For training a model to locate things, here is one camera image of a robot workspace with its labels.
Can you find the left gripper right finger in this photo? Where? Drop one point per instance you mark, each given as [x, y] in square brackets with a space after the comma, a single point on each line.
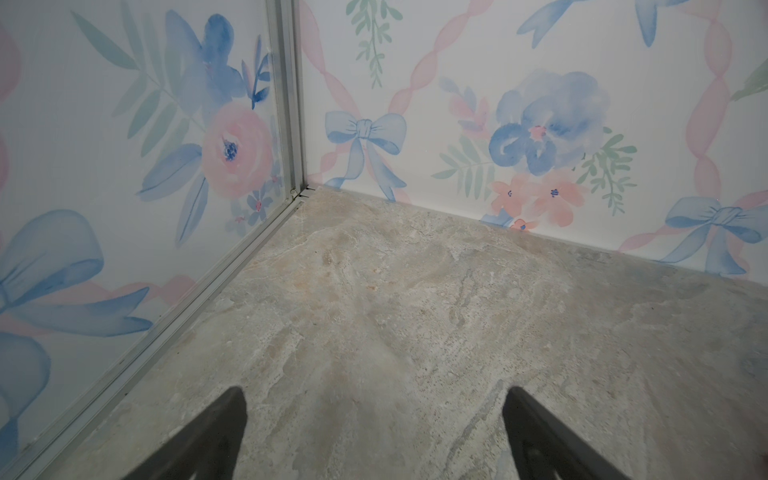
[543, 447]

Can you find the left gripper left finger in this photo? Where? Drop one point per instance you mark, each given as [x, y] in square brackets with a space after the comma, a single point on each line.
[206, 448]

